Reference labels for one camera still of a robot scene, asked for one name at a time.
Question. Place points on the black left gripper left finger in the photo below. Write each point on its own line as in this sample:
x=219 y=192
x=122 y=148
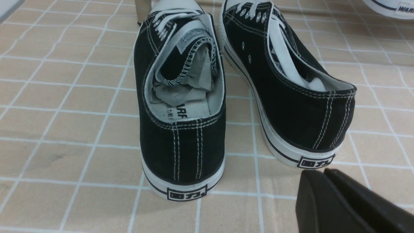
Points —
x=321 y=208

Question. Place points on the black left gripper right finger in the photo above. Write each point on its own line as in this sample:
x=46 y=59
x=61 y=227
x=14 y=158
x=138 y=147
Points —
x=380 y=214

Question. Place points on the black canvas sneaker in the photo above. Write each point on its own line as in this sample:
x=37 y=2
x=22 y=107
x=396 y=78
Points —
x=181 y=93
x=304 y=111

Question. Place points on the silver metal shoe rack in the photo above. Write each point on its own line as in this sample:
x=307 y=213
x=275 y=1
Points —
x=143 y=8

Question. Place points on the navy canvas shoe left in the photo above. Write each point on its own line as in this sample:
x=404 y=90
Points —
x=400 y=9

